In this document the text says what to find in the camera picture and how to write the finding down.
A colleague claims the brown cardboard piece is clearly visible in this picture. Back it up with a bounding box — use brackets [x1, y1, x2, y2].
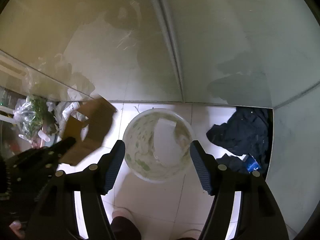
[60, 97, 117, 166]

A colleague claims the pink slipper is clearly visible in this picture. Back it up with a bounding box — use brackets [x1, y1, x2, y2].
[110, 207, 142, 240]
[178, 229, 201, 240]

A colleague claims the person left hand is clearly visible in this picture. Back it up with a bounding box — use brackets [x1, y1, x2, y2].
[9, 220, 25, 239]

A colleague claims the bag of green vegetables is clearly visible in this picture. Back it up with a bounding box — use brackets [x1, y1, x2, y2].
[14, 95, 58, 145]

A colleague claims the dark cloth on floor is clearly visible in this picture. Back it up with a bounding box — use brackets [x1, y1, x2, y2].
[206, 107, 273, 177]

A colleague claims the grey bag on floor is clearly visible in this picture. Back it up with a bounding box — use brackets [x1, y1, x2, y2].
[47, 101, 87, 132]

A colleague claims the white rectangular box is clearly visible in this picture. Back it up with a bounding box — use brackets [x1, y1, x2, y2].
[153, 118, 177, 165]

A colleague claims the white plastic trash bucket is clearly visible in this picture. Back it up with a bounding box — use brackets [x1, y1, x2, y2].
[123, 108, 194, 183]

